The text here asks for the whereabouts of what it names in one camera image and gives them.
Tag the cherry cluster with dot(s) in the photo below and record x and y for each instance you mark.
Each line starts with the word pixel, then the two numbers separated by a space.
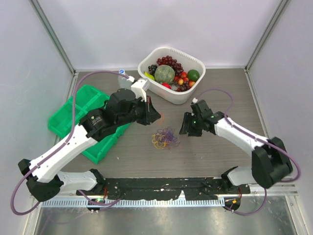
pixel 182 83

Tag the aluminium frame rail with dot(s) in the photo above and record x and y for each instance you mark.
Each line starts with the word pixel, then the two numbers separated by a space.
pixel 279 189

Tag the yellow banana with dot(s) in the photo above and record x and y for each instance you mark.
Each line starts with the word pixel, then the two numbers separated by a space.
pixel 148 75

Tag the green round melon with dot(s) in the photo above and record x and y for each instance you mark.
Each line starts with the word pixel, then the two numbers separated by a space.
pixel 164 74

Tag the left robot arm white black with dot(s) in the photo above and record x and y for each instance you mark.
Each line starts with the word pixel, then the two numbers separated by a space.
pixel 44 176

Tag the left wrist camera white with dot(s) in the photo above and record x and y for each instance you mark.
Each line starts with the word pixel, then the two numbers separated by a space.
pixel 139 87

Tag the red apple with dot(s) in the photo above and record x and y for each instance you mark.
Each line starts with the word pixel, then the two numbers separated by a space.
pixel 167 85

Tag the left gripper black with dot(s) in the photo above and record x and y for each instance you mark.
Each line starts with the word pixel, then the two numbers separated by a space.
pixel 150 113

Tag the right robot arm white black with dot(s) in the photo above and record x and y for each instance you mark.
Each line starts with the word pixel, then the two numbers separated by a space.
pixel 269 160

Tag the slotted white cable duct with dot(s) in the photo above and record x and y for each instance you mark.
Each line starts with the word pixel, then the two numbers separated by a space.
pixel 180 202

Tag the white plastic basket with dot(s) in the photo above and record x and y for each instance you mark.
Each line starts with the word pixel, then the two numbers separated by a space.
pixel 188 63

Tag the clear water bottle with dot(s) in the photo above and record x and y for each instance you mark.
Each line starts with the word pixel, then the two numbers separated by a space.
pixel 124 82

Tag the red grape bunch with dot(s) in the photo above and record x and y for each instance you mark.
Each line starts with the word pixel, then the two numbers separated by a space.
pixel 173 63

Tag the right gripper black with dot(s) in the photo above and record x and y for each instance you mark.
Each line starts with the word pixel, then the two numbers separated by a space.
pixel 187 126

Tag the green lime fruit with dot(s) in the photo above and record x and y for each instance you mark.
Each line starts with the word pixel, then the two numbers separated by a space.
pixel 193 75

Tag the dark grape bunch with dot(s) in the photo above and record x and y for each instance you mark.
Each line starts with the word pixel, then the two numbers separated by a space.
pixel 152 69

